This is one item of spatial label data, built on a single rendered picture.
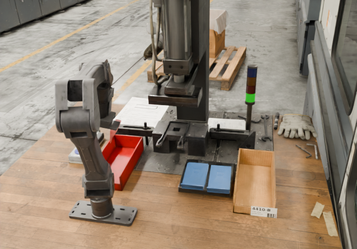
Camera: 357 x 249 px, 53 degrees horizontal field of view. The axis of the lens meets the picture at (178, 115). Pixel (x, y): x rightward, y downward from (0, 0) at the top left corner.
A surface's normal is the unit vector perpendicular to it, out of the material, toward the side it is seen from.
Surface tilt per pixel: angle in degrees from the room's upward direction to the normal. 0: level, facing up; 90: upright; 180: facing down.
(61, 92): 58
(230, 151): 0
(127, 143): 90
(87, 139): 109
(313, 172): 0
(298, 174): 0
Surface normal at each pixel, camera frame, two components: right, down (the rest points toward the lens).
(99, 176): 0.03, 0.74
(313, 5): -0.27, 0.46
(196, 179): -0.04, -0.88
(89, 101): 0.00, -0.07
